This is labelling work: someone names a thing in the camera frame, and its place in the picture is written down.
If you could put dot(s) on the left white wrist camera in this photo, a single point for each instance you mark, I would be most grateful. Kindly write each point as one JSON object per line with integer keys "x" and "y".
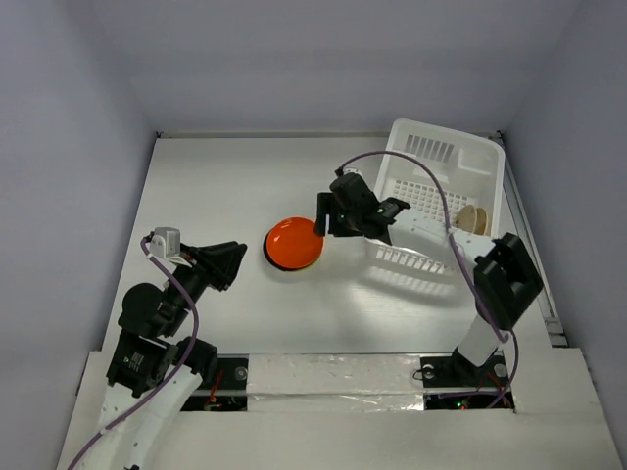
{"x": 164, "y": 243}

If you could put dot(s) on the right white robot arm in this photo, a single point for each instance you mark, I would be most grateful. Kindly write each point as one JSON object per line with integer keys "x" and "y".
{"x": 499, "y": 272}

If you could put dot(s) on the orange plate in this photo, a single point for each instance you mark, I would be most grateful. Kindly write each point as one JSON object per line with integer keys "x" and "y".
{"x": 292, "y": 244}

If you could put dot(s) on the aluminium rail at right edge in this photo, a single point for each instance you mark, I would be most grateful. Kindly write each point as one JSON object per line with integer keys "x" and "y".
{"x": 546, "y": 304}

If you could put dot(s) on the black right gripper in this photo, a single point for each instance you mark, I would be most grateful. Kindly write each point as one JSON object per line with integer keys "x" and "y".
{"x": 333, "y": 215}

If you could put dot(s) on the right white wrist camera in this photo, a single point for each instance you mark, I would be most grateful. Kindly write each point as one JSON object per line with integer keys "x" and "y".
{"x": 349, "y": 170}

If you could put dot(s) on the cream plate with red marks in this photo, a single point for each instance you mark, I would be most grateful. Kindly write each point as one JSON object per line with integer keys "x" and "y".
{"x": 472, "y": 219}

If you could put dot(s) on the white foil covered base rail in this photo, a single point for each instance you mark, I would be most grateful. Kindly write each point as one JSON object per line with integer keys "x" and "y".
{"x": 338, "y": 383}

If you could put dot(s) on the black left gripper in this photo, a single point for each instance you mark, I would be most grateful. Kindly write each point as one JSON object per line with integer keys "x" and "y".
{"x": 218, "y": 261}

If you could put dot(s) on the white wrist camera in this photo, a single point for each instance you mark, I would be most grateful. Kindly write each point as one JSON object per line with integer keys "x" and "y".
{"x": 349, "y": 170}
{"x": 164, "y": 243}

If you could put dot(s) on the white plastic dish rack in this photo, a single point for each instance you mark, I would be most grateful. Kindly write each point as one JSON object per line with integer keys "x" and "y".
{"x": 470, "y": 169}

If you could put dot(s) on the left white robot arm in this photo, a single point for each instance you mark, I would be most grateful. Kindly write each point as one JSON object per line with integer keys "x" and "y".
{"x": 159, "y": 360}

